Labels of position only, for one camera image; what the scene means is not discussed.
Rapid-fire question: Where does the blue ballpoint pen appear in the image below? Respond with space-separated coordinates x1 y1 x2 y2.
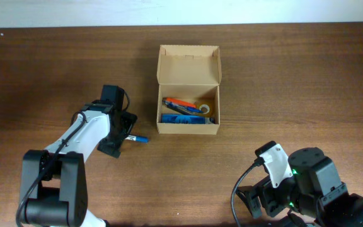
163 101 203 115

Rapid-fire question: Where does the yellow tape roll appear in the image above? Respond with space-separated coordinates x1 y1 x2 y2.
195 101 215 117

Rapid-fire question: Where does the cardboard box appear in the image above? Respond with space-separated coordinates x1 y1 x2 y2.
156 45 222 135

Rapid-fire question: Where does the white blue staples box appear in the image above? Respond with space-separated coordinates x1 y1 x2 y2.
205 117 215 124

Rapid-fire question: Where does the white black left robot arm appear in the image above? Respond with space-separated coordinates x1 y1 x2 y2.
15 84 137 226

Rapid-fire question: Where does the red black stapler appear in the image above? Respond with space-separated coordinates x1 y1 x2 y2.
164 98 197 108

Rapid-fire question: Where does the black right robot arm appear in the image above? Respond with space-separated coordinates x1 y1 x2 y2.
230 141 363 227

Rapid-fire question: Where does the blue tape dispenser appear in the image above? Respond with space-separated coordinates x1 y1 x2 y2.
161 114 207 124

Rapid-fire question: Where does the white blue whiteboard marker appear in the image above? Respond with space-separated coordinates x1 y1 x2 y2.
125 135 149 143

